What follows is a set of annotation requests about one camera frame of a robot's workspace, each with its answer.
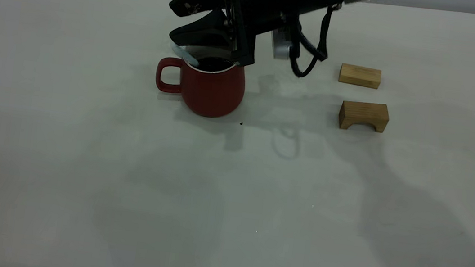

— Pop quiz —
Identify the red ceramic mug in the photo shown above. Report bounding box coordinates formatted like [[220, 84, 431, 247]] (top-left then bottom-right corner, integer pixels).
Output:
[[152, 49, 249, 122]]

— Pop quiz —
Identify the arched wooden block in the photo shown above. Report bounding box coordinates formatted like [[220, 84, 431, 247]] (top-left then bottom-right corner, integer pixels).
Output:
[[337, 99, 391, 135]]

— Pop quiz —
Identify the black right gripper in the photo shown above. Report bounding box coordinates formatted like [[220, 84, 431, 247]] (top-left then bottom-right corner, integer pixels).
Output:
[[163, 0, 354, 78]]

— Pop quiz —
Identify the flat rectangular wooden block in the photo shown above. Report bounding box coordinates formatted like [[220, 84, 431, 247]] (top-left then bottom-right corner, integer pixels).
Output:
[[338, 63, 383, 90]]

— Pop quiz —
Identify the black camera cable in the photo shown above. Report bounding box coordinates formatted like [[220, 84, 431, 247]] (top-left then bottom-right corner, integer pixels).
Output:
[[285, 0, 344, 82]]

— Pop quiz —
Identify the spoon with pale blue handle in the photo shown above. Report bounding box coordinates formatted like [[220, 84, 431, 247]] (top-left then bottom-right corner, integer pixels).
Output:
[[170, 44, 203, 68]]

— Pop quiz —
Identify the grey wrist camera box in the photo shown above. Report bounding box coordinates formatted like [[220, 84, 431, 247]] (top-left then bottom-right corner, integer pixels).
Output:
[[269, 24, 297, 62]]

